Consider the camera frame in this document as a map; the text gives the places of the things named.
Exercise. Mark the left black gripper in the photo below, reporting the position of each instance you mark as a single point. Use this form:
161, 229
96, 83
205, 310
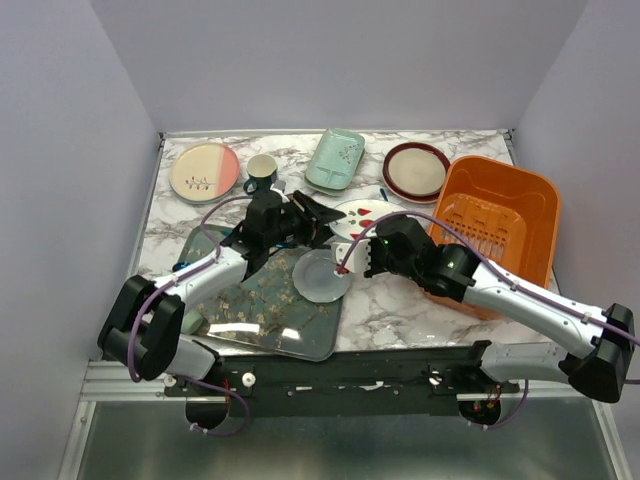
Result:
316, 213

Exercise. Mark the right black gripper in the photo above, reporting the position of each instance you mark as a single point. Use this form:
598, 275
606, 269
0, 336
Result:
374, 267

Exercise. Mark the white strawberry pattern plate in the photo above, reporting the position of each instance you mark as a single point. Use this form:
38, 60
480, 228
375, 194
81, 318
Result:
359, 214

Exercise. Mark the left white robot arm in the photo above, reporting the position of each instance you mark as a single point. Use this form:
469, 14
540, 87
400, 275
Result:
143, 328

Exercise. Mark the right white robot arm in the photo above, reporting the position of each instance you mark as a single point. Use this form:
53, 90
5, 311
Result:
599, 342

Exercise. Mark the orange plastic bin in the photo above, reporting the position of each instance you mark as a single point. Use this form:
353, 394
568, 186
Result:
509, 214

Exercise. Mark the lower mint rectangular dish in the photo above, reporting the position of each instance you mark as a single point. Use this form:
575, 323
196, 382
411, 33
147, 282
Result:
325, 190

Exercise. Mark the mint rectangular dish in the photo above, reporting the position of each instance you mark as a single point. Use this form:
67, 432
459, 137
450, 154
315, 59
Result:
339, 140
325, 190

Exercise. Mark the light blue scalloped plate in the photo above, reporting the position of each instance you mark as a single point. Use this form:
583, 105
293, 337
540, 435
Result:
315, 279

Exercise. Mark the upper mint rectangular dish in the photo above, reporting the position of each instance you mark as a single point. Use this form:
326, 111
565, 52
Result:
339, 140

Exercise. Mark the dark green mug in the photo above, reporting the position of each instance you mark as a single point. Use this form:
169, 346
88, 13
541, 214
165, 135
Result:
262, 174

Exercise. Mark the red rimmed cream plate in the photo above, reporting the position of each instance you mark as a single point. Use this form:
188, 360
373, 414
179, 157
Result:
416, 172

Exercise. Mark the floral blossom tray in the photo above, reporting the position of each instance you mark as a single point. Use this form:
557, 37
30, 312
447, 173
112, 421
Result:
267, 313

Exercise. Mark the pink and cream plate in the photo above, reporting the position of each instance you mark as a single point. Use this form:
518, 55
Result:
204, 173

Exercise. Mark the blue metallic spoon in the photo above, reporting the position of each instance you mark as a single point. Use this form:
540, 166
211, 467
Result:
184, 264

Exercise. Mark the pale green cup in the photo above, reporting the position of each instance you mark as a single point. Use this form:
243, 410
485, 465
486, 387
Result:
192, 322

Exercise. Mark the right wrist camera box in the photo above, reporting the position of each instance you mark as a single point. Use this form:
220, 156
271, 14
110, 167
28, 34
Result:
358, 261

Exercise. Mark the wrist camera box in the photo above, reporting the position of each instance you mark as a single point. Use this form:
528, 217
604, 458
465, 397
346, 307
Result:
279, 186
358, 261

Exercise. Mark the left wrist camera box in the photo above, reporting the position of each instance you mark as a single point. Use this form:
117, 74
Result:
279, 186

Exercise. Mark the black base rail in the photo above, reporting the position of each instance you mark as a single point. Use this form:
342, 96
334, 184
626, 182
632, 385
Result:
433, 381

